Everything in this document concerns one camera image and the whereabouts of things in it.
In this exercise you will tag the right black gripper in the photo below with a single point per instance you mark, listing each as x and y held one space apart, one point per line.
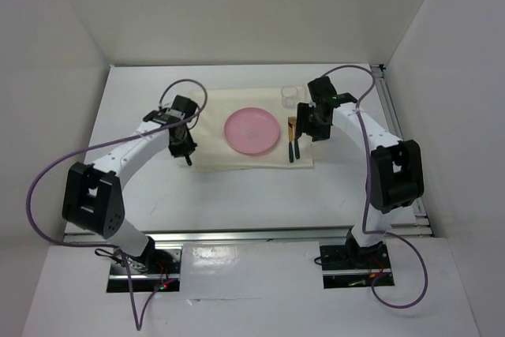
319 134

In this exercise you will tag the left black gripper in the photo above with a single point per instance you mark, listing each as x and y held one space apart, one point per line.
188 147

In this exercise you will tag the gold spoon green handle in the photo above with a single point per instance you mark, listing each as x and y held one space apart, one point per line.
292 121

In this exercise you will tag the gold knife green handle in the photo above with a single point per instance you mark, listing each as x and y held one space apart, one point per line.
290 147

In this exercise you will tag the clear drinking glass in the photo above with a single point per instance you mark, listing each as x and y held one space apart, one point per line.
289 96

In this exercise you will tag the pink plate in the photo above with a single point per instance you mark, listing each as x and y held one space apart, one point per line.
251 131

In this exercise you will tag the cream cloth placemat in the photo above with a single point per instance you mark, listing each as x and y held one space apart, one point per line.
213 153

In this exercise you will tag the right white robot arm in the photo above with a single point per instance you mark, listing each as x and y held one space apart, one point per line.
394 177

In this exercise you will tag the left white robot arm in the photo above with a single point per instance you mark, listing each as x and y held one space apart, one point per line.
93 198

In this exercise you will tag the aluminium side rail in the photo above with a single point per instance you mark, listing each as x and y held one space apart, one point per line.
388 94

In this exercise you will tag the aluminium front rail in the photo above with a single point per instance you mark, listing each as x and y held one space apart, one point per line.
315 233

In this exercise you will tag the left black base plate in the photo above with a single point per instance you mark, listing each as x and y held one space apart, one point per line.
167 266

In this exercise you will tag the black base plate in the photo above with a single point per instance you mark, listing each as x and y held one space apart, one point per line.
167 266
338 258

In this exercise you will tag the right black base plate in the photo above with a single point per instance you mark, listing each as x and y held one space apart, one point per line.
338 258

